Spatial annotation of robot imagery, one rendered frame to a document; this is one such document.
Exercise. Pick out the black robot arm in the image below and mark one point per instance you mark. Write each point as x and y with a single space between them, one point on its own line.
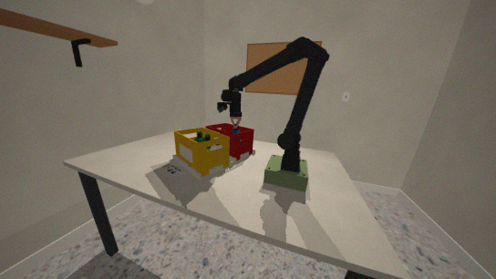
316 62

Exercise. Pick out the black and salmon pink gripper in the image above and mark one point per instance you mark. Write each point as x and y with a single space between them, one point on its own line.
234 115

